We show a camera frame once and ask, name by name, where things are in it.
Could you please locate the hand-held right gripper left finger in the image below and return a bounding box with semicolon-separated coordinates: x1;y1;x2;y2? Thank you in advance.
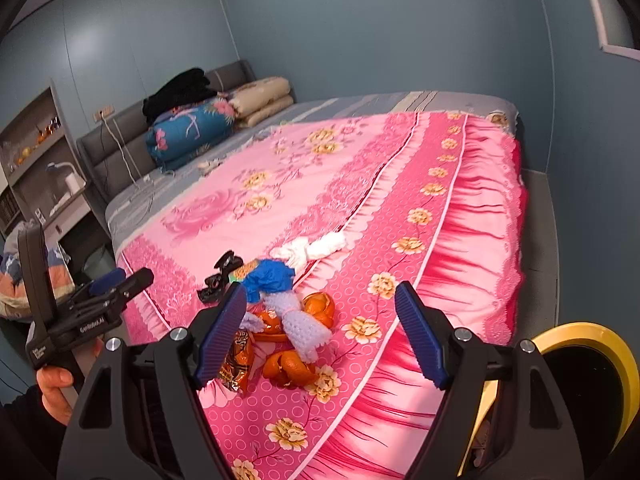
56;282;248;480

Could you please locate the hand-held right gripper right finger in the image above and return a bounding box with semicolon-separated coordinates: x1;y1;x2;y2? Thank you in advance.
394;281;586;480

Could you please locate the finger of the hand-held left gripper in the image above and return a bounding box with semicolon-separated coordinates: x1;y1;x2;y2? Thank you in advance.
75;267;128;303
67;267;155;317

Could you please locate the large curled orange peel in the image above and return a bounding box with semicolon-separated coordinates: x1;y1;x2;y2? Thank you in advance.
301;292;337;330

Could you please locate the yellow rimmed trash bin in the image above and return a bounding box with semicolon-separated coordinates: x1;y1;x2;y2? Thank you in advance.
460;322;640;480

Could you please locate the person's left forearm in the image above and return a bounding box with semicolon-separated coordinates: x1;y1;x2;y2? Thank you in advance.
0;385;67;480

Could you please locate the person's left hand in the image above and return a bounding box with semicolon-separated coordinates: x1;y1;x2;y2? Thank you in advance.
37;340;104;427

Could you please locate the colourful patterned quilt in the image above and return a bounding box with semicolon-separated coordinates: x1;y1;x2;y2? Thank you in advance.
0;232;76;318

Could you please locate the orange snack wrapper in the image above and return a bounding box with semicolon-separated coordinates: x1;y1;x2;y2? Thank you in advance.
220;330;256;395

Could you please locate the flat orange peel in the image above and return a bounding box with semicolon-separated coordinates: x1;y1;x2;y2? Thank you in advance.
250;310;288;343

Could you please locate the green snack packet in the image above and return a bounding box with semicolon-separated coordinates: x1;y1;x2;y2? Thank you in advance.
229;259;261;283

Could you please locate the blue plastic bag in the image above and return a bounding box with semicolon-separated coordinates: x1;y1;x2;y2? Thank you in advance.
242;259;297;303

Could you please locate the small torn orange peel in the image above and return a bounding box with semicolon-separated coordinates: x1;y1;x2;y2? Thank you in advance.
264;351;318;388

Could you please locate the white desk lamp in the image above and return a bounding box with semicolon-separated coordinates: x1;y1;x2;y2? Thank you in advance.
46;161;88;218

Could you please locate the white crumpled plastic bag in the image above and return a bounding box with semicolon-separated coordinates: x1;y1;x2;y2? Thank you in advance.
270;231;347;271

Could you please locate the grey upholstered bed headboard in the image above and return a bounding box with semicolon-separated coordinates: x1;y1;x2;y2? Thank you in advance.
76;60;257;196

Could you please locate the grey shelf unit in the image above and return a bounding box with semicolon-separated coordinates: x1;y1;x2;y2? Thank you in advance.
0;79;118;281

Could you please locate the blue floral pillow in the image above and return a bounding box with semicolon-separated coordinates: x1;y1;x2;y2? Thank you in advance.
145;97;238;171

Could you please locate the pink floral bedspread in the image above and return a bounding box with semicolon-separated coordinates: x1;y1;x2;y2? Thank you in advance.
116;110;528;480

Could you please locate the black clothing pile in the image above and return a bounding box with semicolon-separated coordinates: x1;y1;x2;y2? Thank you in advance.
141;67;213;123

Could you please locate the beige folded blanket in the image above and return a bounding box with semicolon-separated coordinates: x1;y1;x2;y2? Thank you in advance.
227;76;295;128

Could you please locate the white charging cable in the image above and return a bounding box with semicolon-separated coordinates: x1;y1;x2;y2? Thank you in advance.
100;112;156;211

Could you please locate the white window frame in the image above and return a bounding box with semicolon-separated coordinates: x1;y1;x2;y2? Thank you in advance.
575;0;640;61

